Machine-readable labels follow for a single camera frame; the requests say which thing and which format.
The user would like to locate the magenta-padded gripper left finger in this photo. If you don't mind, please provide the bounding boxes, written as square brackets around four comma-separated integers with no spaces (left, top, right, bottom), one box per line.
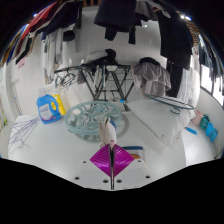
[73,143,113,190]

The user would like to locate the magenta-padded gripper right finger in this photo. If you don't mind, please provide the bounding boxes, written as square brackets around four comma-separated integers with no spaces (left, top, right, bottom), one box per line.
[112,144,152,190]

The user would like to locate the round pale blue drying hanger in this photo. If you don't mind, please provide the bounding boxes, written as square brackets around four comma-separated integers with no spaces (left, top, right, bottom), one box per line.
[63,100,129,138]

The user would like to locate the white pillow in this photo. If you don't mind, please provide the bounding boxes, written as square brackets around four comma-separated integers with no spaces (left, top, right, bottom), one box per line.
[127,96,196,146]

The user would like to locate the yellow bottle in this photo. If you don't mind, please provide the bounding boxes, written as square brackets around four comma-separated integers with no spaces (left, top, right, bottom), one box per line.
[51,93,67,117]

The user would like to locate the blue detergent bottle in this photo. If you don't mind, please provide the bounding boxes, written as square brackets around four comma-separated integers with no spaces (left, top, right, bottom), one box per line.
[35,93,62,125]

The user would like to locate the black folding drying rack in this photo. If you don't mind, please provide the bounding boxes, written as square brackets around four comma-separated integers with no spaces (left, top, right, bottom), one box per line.
[54,63,134,113]

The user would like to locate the grey garment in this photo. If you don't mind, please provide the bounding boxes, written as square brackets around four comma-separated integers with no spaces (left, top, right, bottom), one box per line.
[130,62,172,98]

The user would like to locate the pink bucket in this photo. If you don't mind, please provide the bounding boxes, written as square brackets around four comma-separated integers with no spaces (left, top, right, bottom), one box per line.
[191,109,204,127]

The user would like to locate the teal plastic items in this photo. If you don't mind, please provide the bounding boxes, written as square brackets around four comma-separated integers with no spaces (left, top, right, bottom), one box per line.
[199,114,219,144]

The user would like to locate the black and white clothes heap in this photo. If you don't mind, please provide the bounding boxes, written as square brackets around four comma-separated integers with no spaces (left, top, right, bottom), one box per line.
[81,48,118,66]

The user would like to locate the white hanging garments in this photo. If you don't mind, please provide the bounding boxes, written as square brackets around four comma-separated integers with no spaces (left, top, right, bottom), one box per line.
[42,28,64,84]

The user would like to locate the long black hanging garments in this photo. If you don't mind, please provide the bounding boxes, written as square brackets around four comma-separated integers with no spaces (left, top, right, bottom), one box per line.
[156,9,193,98]

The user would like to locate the row of colourful hanging clothes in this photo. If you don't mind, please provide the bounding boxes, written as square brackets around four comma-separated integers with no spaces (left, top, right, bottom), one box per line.
[1,23,38,68]

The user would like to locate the red t-shirt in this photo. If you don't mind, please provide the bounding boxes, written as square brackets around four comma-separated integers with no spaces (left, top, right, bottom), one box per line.
[19,1,59,33]

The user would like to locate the pile of wire hangers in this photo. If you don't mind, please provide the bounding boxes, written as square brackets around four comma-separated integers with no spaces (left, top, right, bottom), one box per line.
[7,114,42,155]

